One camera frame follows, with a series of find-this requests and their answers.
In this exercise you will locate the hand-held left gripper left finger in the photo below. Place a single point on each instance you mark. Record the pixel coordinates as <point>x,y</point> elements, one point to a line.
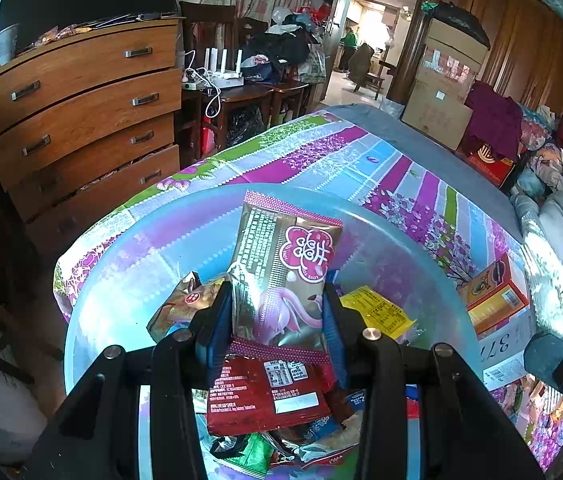
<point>214,330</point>

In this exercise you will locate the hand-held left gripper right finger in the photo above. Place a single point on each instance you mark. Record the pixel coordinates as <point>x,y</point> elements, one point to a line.
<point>334,330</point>

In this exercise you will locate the gold pink snack packet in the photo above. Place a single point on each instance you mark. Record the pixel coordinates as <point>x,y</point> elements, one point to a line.
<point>281,260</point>

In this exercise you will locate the light blue plastic basin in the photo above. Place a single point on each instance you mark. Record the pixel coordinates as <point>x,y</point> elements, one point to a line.
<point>151,260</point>

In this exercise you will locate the brown snack packet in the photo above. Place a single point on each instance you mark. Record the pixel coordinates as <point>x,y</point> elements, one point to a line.
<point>176,310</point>

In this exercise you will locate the yellow snack packet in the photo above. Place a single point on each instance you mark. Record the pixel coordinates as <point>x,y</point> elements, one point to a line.
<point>376,310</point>

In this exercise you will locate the white box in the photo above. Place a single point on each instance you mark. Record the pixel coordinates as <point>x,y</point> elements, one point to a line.
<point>506,355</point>

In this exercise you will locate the large dark red snack packet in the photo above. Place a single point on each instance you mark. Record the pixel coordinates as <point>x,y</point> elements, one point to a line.
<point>261,400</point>

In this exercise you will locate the orange box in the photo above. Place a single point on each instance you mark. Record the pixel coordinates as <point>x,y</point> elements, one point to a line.
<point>496,295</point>

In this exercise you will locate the blue white snack packet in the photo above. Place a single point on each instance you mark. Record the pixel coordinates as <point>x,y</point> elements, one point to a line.
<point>324,427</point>

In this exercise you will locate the red white snack packet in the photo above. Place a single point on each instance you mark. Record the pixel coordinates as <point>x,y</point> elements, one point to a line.
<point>331,457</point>

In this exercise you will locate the green snack packet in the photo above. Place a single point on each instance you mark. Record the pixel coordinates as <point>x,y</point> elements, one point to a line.
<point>251,455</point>

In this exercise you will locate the pile of colourful clothes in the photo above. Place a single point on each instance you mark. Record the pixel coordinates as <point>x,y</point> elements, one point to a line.
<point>551,155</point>

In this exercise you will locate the red gift box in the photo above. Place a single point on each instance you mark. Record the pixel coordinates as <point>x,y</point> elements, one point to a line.
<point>486,160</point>

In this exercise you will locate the large cardboard box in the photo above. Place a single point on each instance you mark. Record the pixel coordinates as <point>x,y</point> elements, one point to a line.
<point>434,115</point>

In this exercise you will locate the dark wooden chair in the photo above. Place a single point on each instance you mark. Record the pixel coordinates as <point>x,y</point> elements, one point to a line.
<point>286,92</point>
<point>206,20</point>

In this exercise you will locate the white power strip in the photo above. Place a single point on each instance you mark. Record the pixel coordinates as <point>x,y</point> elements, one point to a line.
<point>192,85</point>

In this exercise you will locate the white router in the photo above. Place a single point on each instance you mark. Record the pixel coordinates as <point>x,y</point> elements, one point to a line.
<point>224,79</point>

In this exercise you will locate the maroon cloth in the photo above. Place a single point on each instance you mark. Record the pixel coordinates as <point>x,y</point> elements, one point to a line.
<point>494,115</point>

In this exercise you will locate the dark coat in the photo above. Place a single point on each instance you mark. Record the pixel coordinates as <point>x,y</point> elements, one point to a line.
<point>361,62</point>

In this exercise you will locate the wooden dresser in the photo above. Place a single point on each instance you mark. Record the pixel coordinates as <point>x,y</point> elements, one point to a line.
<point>86,85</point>

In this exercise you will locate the pile of dark clothes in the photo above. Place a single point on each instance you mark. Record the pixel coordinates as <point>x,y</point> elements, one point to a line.
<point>281,50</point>

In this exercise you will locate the red printed cardboard box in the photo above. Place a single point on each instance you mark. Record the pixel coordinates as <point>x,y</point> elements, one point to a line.
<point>449,67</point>

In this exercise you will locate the plain cardboard box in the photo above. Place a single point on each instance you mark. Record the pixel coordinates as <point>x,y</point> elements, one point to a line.
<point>454,45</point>

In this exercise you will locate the black bag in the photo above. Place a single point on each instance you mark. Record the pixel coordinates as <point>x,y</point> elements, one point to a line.
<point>456,17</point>

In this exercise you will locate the wooden wardrobe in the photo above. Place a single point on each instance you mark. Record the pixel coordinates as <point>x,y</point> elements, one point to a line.
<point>511,20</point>

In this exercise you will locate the white paper cup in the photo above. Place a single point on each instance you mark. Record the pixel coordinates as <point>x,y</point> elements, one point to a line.
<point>9,45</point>

